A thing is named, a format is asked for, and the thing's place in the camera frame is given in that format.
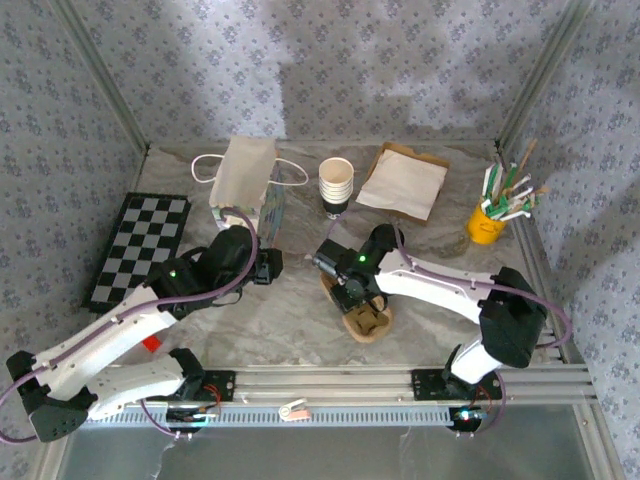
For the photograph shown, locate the printed paper bag white handles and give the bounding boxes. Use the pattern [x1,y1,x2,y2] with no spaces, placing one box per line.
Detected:
[191,134,310,251]

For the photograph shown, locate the brown pulp cup carrier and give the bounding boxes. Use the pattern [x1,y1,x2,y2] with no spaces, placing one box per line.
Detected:
[319,272,394,345]

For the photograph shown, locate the stack of paper cups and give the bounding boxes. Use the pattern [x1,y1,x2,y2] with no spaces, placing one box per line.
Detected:
[318,156,356,221]

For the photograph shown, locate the black grey checkerboard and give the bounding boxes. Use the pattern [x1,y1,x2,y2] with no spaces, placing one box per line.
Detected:
[82,192,194,314]

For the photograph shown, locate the white paper napkin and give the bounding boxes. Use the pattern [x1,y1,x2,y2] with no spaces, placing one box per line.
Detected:
[355,149,449,221]

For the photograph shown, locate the yellow straw holder cup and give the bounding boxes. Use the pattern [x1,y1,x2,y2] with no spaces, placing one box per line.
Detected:
[466,199,507,246]

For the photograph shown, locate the stack of white napkins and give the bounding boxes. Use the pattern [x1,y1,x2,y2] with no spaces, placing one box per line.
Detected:
[362,142,451,226]

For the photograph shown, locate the white and pink tag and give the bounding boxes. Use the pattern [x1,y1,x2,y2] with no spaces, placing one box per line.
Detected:
[278,397,311,423]

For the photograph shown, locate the black controller board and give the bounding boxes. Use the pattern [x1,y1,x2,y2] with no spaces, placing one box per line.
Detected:
[164,403,222,434]
[447,404,494,434]

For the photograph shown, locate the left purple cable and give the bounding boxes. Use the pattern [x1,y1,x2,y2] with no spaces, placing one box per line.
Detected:
[0,206,262,446]

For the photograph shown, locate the purple cable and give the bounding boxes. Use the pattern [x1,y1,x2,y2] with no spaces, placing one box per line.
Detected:
[325,211,574,441]
[0,206,262,446]

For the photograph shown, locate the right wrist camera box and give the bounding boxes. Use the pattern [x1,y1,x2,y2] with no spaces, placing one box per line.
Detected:
[312,238,347,279]

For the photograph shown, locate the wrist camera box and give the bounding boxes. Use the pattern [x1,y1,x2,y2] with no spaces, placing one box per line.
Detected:
[312,238,347,279]
[252,247,284,286]

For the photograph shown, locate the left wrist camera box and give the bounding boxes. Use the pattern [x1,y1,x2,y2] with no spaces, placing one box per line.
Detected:
[252,247,284,286]

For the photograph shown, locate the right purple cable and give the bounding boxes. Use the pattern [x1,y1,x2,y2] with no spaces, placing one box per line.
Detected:
[325,211,574,441]

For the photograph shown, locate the aluminium frame rail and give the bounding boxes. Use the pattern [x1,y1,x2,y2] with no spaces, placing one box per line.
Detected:
[52,363,599,407]

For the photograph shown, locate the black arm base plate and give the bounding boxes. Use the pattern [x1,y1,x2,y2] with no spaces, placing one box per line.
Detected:
[410,368,504,401]
[169,368,236,404]

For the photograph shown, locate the grey slotted cable duct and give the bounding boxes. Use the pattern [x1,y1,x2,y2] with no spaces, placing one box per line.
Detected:
[72,403,496,430]

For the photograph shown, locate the aluminium frame post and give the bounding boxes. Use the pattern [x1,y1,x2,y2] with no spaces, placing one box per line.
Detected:
[496,0,599,151]
[52,0,151,151]

